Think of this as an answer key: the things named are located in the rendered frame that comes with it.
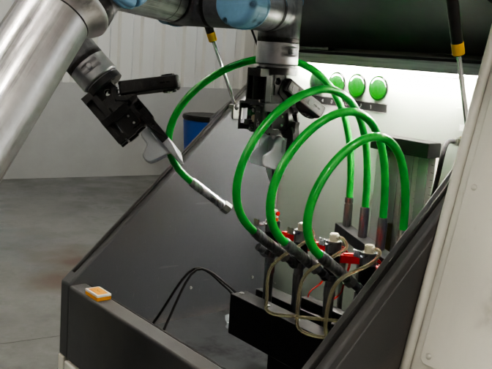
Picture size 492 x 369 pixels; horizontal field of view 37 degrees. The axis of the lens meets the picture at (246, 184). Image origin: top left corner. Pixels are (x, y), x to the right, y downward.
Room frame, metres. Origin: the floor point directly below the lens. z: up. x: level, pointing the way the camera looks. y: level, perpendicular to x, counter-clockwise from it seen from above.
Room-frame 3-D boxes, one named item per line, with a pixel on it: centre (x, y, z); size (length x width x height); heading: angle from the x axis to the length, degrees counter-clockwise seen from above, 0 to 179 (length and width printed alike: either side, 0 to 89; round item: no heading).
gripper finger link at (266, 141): (1.35, -0.03, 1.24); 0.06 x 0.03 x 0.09; 129
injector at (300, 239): (1.28, -0.10, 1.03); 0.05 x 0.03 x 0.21; 129
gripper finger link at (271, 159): (1.32, -0.05, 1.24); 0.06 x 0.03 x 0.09; 129
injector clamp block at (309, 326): (1.26, -0.13, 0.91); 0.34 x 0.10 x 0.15; 39
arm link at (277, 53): (1.33, -0.04, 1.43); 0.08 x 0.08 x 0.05
